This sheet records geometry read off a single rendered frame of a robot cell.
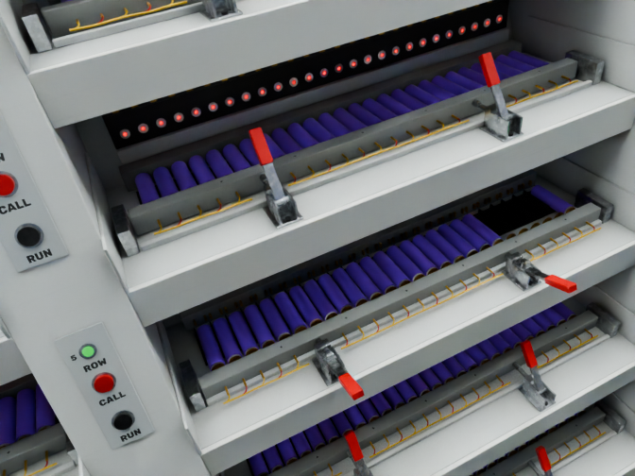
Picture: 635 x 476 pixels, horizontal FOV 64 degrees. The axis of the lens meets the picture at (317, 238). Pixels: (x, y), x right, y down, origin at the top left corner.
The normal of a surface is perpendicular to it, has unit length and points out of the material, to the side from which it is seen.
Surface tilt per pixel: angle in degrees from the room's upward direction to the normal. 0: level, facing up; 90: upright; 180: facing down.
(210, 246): 20
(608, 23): 90
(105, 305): 90
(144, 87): 109
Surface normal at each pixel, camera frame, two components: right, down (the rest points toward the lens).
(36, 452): 0.42, 0.53
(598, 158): -0.90, 0.36
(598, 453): -0.13, -0.76
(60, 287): 0.35, 0.25
